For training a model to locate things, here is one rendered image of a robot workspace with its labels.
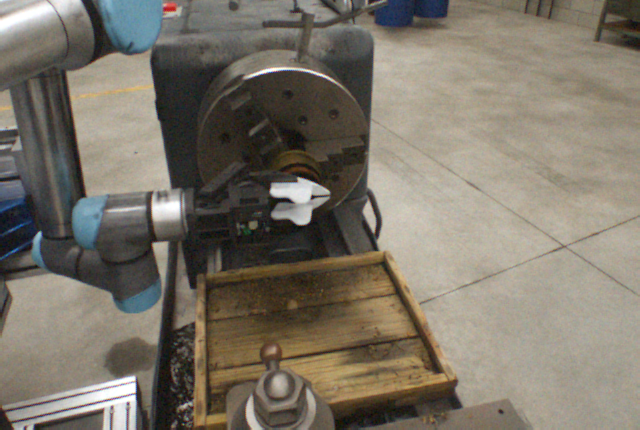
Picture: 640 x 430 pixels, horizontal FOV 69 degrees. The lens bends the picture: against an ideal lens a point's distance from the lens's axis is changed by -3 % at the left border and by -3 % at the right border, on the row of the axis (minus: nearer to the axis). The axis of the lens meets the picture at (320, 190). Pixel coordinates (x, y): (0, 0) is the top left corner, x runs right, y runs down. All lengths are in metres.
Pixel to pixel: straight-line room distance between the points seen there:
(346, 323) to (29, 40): 0.58
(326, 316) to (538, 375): 1.32
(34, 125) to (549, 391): 1.78
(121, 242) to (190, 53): 0.42
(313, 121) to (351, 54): 0.21
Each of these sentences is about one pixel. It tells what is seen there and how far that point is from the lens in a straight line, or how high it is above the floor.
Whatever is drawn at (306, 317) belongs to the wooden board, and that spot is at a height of 0.89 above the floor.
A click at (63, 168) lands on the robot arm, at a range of 0.77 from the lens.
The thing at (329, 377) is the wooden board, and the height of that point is 0.89.
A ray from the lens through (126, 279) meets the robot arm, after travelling 0.75.
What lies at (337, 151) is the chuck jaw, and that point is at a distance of 0.82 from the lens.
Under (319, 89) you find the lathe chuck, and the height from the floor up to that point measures 1.20.
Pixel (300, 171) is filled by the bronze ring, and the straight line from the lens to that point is 0.73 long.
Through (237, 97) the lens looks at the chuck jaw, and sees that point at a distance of 0.82.
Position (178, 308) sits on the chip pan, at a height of 0.54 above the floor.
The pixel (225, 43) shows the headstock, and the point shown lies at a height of 1.24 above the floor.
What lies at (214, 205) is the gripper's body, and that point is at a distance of 0.70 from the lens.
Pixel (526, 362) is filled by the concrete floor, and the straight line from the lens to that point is 2.04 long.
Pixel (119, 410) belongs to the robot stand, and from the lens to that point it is 1.60.
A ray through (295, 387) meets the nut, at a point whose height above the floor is 1.17.
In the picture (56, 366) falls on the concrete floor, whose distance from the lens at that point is 2.12.
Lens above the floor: 1.46
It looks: 31 degrees down
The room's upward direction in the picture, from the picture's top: straight up
